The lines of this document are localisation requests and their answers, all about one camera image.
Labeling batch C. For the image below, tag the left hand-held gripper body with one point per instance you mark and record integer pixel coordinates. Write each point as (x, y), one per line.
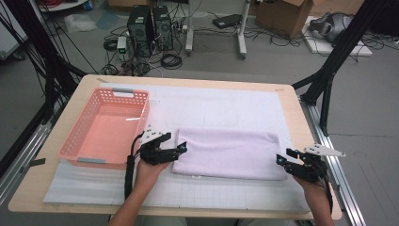
(153, 155)

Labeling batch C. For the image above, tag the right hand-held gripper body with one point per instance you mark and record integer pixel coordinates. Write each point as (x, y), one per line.
(309, 171)

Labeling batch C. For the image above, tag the pink plastic basket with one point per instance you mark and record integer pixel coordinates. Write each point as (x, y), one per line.
(106, 135)

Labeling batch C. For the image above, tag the lilac printed towel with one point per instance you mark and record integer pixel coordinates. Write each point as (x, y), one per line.
(229, 153)

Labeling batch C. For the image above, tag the person's right hand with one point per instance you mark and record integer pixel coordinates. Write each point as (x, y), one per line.
(313, 190)

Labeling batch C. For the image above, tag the person's left hand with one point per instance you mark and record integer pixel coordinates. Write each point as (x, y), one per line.
(147, 175)

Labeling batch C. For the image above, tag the white grid mat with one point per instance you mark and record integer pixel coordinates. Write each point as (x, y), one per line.
(204, 103)

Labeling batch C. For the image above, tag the small white power unit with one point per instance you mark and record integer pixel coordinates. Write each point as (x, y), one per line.
(121, 44)

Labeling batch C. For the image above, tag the white foam board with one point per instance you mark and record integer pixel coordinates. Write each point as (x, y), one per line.
(323, 47)

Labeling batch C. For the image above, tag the black computer tower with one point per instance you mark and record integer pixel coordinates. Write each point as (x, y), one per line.
(139, 31)
(163, 28)

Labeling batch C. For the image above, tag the white metal stand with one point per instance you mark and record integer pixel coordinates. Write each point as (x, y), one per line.
(189, 31)

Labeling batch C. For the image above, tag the teal sheet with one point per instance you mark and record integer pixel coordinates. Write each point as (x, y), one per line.
(106, 19)

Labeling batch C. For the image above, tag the black flat box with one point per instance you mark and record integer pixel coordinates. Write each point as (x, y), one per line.
(226, 21)

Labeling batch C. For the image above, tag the grey rounded device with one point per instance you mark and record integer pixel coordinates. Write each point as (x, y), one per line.
(337, 25)

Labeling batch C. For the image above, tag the open cardboard box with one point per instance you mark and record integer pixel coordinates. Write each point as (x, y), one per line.
(282, 17)

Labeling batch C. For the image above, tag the flat brown cardboard box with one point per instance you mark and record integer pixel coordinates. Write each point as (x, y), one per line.
(125, 3)

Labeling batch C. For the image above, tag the clear plastic bag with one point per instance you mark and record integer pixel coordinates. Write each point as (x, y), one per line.
(78, 22)

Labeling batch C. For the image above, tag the white round table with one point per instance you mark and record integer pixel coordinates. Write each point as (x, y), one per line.
(62, 6)

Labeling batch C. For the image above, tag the grey metal bracket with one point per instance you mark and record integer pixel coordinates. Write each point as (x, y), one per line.
(36, 162)
(336, 185)

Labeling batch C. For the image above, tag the aluminium rail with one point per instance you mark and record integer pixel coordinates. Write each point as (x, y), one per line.
(348, 201)
(25, 157)

